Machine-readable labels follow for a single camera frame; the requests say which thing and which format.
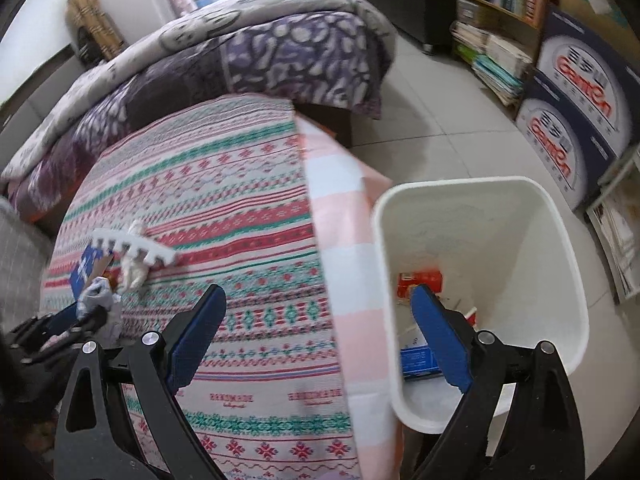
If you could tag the small blue box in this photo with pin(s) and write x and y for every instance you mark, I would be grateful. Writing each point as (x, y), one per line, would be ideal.
(84, 270)

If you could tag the white plastic rack piece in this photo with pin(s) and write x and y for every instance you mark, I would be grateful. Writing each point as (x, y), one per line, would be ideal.
(135, 250)

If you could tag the plaid coat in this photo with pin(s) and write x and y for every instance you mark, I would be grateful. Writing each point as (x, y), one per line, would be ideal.
(97, 10)

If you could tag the blue and white cardboard box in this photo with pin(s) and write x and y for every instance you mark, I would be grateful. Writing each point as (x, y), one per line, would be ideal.
(590, 75)
(555, 145)

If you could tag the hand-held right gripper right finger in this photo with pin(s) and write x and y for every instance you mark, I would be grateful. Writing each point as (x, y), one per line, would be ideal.
(440, 340)

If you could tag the purple patterned blanket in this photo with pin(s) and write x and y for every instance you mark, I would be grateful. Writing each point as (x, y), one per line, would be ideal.
(300, 55)

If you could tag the grey plastic bag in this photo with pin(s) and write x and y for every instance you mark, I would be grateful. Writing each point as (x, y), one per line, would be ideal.
(97, 297)

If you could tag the white plastic bin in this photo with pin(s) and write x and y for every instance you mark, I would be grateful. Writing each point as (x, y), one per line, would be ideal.
(500, 240)

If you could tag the red and white carton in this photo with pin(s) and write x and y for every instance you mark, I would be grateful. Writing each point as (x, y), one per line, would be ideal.
(425, 282)

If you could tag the large blue carton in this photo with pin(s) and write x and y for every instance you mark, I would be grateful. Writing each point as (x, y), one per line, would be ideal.
(417, 361)

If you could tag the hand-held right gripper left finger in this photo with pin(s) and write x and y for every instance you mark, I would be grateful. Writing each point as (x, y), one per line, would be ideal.
(200, 335)

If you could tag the grey checked cushion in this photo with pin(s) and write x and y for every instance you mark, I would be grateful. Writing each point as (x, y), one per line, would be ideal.
(20, 260)

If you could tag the dark storage bench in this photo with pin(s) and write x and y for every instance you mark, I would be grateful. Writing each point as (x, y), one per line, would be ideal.
(410, 5)

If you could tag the striped patterned tablecloth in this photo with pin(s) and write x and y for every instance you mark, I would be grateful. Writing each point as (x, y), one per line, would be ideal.
(225, 185)

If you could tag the stack of floor books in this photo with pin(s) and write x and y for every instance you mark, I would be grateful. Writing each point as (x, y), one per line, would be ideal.
(495, 65)

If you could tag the pink checked cloth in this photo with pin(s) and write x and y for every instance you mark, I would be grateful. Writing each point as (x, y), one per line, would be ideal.
(345, 260)

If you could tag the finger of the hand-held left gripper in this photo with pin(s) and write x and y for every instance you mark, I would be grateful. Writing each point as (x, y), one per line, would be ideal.
(62, 321)
(50, 342)

